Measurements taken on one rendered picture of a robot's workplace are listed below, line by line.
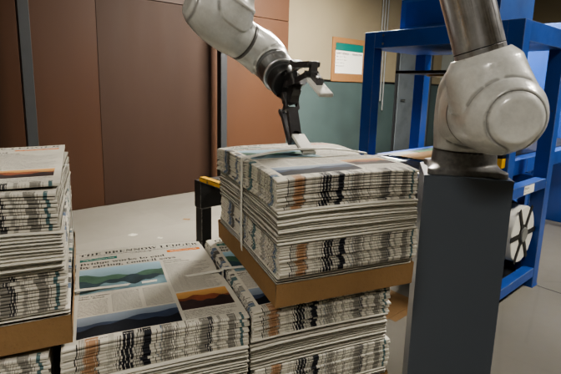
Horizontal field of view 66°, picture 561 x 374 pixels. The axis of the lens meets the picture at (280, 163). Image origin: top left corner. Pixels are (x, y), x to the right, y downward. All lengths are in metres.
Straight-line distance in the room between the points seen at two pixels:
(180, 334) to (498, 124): 0.66
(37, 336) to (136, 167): 3.96
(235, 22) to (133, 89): 3.56
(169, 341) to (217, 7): 0.68
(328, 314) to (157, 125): 3.98
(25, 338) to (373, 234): 0.56
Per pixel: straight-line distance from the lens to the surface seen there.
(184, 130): 4.80
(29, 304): 0.70
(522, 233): 2.89
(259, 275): 0.82
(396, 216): 0.81
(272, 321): 0.79
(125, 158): 4.56
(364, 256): 0.80
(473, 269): 1.18
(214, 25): 1.01
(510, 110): 0.89
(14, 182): 0.68
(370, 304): 0.88
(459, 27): 0.95
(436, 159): 1.16
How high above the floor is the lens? 1.20
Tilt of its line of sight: 10 degrees down
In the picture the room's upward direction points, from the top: 1 degrees clockwise
